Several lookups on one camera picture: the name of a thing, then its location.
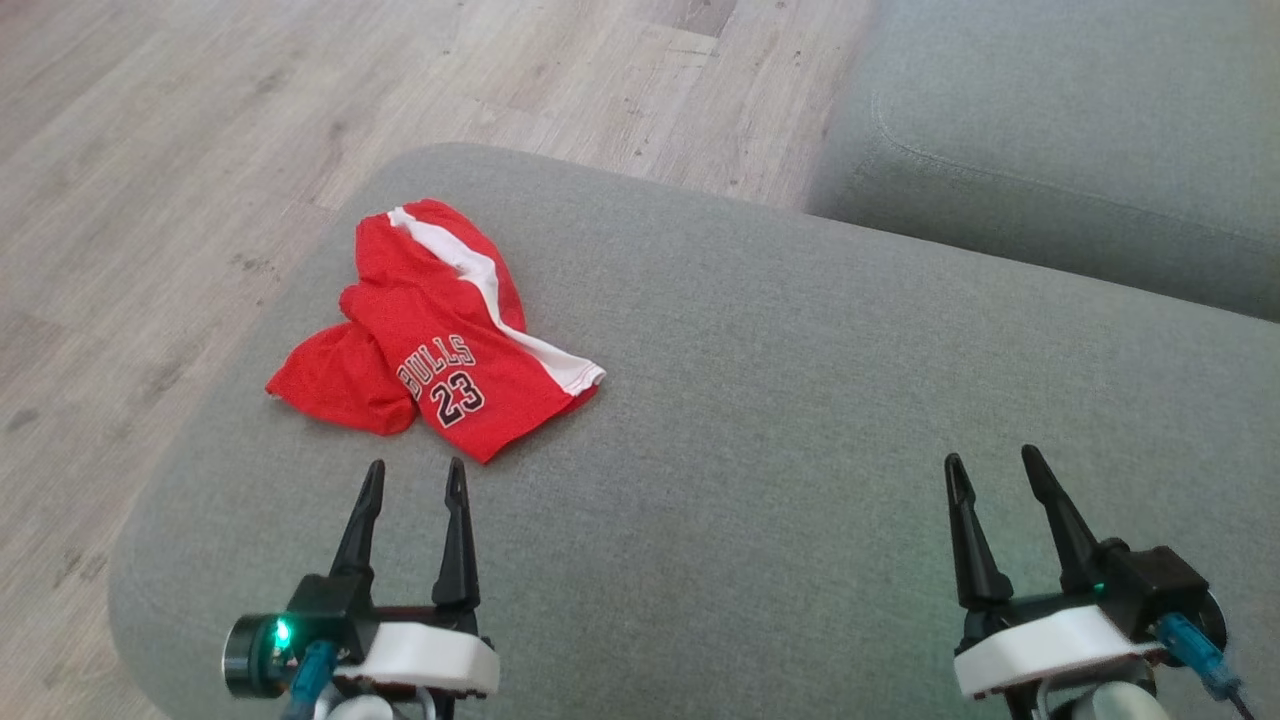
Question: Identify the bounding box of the grey fabric sofa seat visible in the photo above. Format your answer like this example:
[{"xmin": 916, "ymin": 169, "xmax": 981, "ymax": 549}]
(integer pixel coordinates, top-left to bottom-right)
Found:
[{"xmin": 107, "ymin": 142, "xmax": 1280, "ymax": 720}]

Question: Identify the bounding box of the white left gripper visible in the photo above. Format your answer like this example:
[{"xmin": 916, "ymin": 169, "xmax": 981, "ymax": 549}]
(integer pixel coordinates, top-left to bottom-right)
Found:
[{"xmin": 329, "ymin": 457, "xmax": 502, "ymax": 699}]

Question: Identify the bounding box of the grey sofa section with seam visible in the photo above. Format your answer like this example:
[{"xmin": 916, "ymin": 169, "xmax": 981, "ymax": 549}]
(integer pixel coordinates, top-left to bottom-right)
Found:
[{"xmin": 805, "ymin": 0, "xmax": 1280, "ymax": 323}]

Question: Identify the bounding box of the blue camera cable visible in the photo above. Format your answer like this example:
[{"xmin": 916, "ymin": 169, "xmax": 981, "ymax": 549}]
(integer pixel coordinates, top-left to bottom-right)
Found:
[
  {"xmin": 283, "ymin": 640, "xmax": 342, "ymax": 720},
  {"xmin": 1155, "ymin": 612, "xmax": 1253, "ymax": 720}
]

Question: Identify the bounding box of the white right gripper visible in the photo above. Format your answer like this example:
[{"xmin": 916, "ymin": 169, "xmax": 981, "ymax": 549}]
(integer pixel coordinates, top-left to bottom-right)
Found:
[{"xmin": 944, "ymin": 444, "xmax": 1167, "ymax": 700}]

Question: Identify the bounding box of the blue left camera cable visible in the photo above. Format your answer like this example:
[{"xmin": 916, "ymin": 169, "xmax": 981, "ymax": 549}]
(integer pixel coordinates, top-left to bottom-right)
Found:
[{"xmin": 283, "ymin": 640, "xmax": 342, "ymax": 720}]

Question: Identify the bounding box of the red Bulls 23 jersey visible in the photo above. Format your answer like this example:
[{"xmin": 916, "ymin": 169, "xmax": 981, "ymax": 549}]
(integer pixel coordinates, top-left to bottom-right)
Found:
[{"xmin": 265, "ymin": 198, "xmax": 608, "ymax": 465}]

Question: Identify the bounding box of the blue right camera cable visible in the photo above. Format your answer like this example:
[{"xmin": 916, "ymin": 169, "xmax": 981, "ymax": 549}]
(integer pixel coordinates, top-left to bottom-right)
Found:
[{"xmin": 1155, "ymin": 612, "xmax": 1253, "ymax": 720}]

